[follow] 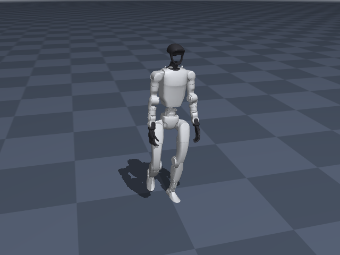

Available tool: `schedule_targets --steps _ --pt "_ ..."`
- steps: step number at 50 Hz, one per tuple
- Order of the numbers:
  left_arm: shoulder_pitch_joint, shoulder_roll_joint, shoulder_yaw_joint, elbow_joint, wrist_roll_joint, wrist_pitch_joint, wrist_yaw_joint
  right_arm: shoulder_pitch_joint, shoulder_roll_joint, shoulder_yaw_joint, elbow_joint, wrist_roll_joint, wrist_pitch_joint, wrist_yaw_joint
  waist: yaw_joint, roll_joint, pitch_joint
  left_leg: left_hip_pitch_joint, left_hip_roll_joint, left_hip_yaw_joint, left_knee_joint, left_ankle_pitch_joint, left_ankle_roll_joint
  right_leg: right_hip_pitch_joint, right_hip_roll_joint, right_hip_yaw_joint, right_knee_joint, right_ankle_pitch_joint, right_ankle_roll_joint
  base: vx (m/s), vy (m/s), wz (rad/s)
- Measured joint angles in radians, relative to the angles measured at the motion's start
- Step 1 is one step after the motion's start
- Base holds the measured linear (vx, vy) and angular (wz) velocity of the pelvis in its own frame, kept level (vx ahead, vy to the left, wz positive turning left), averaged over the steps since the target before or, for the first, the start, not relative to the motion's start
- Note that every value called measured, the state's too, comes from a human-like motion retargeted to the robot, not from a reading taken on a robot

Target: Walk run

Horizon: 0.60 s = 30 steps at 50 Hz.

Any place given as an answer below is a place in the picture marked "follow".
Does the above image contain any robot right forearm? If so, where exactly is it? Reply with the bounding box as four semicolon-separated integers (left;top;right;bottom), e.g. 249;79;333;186
147;97;157;128

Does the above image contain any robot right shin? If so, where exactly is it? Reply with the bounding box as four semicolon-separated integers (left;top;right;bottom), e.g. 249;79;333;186
149;162;159;179

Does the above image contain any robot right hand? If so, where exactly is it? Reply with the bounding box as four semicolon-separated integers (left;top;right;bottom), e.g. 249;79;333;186
148;122;159;146

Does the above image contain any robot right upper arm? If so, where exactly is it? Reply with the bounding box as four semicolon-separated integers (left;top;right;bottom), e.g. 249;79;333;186
150;70;164;105

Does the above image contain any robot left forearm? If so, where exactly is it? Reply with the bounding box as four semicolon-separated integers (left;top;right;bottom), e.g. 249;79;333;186
189;100;199;124

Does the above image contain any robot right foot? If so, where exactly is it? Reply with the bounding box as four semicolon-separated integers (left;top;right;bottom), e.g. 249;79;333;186
147;169;155;191

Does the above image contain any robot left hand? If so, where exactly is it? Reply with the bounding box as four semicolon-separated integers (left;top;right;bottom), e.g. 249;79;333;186
193;118;200;142

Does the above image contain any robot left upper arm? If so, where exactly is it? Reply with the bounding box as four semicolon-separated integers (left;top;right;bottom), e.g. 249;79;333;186
186;70;198;103

